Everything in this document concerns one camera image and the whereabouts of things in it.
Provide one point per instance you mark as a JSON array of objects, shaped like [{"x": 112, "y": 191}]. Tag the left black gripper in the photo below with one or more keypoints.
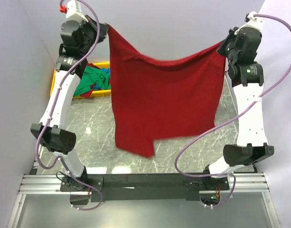
[{"x": 101, "y": 29}]

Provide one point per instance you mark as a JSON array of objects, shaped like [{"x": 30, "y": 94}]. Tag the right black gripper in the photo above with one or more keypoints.
[{"x": 224, "y": 48}]

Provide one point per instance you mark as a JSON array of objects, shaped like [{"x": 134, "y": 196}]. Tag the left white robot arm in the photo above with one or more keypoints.
[{"x": 51, "y": 131}]

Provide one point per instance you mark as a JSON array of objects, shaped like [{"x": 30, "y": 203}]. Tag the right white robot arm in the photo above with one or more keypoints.
[{"x": 247, "y": 79}]

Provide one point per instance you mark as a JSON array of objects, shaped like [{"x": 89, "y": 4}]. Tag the green t shirt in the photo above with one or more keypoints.
[{"x": 93, "y": 76}]

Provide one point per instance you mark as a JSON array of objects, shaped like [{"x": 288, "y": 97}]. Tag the blue t shirt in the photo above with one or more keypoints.
[{"x": 106, "y": 70}]

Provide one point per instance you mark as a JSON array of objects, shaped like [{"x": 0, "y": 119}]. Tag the dark red t shirt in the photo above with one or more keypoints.
[{"x": 88, "y": 91}]

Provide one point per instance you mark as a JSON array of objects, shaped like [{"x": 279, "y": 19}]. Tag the yellow plastic bin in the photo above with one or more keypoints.
[{"x": 100, "y": 92}]

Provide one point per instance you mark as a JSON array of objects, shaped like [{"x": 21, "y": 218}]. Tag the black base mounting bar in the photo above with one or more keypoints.
[{"x": 156, "y": 186}]

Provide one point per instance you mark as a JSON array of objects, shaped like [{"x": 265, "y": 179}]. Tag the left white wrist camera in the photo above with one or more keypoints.
[{"x": 72, "y": 10}]

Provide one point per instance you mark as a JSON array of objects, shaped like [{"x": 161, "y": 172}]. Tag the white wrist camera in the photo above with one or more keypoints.
[
  {"x": 72, "y": 10},
  {"x": 252, "y": 21}
]

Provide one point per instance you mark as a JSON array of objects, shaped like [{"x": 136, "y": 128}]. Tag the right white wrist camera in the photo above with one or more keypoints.
[{"x": 252, "y": 21}]

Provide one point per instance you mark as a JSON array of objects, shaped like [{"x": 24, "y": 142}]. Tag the aluminium frame rail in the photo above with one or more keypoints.
[{"x": 40, "y": 204}]

